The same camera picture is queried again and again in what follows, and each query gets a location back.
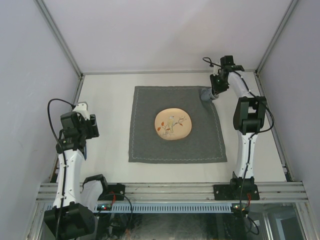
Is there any white mug blue handle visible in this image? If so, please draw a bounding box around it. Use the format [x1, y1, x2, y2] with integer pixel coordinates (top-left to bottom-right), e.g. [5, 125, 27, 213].
[200, 87, 219, 102]

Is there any beige bird pattern plate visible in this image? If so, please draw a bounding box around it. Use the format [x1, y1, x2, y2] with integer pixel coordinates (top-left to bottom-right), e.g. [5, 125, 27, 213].
[154, 108, 192, 141]

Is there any grey cloth placemat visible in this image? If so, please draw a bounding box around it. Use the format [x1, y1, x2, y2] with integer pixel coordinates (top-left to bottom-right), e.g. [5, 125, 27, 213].
[128, 86, 227, 164]

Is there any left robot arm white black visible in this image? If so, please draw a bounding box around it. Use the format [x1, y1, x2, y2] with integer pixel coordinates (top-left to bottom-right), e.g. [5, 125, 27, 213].
[44, 110, 125, 240]

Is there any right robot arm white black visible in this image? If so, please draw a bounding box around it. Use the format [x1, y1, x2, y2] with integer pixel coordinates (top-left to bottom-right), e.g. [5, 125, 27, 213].
[210, 55, 266, 201]

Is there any blue plastic spoon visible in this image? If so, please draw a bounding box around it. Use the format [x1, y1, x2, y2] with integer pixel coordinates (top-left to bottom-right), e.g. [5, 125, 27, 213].
[83, 145, 87, 161]

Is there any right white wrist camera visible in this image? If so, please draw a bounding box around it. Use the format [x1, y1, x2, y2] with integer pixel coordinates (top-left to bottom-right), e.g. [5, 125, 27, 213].
[213, 66, 221, 75]

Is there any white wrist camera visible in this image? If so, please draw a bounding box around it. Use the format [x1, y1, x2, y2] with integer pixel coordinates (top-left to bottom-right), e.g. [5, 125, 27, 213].
[213, 66, 221, 75]
[72, 101, 90, 121]

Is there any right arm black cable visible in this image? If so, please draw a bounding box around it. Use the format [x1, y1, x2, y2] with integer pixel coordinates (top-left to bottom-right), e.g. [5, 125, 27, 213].
[201, 57, 275, 201]

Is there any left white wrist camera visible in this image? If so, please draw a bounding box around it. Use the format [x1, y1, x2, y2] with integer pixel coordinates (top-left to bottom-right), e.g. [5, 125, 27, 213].
[72, 101, 90, 121]

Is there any blue slotted cable duct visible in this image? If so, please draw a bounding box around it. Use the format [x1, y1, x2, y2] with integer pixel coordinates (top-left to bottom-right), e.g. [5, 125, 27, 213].
[46, 202, 233, 214]

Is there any aluminium front rail frame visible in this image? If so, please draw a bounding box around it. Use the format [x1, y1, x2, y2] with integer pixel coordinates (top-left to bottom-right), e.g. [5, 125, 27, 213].
[36, 181, 310, 205]

